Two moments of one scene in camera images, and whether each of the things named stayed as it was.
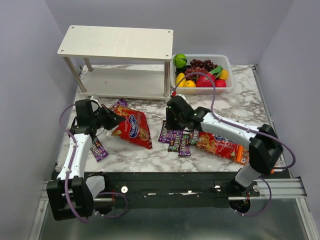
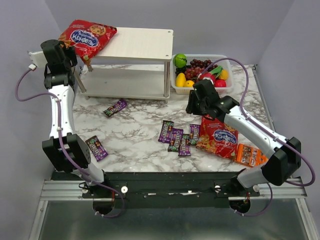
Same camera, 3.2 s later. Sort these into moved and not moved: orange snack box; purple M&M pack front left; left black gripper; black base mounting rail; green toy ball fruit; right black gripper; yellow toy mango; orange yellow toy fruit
Moved: left black gripper; right black gripper
Not moved: yellow toy mango; orange yellow toy fruit; green toy ball fruit; orange snack box; black base mounting rail; purple M&M pack front left
